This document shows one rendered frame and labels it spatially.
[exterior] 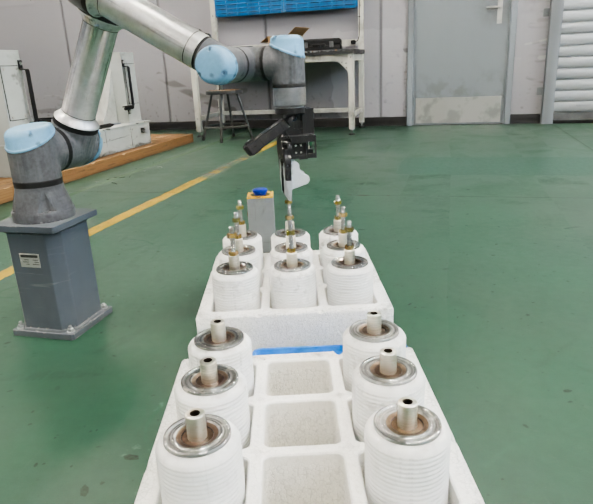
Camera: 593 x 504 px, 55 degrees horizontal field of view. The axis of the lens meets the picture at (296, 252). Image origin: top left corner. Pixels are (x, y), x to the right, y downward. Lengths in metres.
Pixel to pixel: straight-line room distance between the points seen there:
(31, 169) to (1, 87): 2.24
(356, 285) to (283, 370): 0.27
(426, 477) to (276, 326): 0.55
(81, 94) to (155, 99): 5.32
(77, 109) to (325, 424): 1.05
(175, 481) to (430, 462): 0.27
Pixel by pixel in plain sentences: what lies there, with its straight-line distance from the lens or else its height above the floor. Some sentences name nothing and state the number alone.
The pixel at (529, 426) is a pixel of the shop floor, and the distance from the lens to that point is 1.15.
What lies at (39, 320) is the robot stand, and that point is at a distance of 1.61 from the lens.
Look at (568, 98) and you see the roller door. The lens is 6.09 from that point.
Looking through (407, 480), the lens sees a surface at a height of 0.21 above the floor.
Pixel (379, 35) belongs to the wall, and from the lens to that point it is 6.09.
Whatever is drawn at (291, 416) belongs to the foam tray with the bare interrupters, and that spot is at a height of 0.15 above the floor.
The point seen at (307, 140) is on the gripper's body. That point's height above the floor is 0.48.
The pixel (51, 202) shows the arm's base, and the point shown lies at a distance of 1.52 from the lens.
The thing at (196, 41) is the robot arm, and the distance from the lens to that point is 1.24.
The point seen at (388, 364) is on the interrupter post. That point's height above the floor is 0.27.
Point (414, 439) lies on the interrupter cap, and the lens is 0.65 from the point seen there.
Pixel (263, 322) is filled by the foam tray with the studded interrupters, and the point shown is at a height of 0.16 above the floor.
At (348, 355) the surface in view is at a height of 0.22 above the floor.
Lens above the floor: 0.64
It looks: 18 degrees down
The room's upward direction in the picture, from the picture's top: 3 degrees counter-clockwise
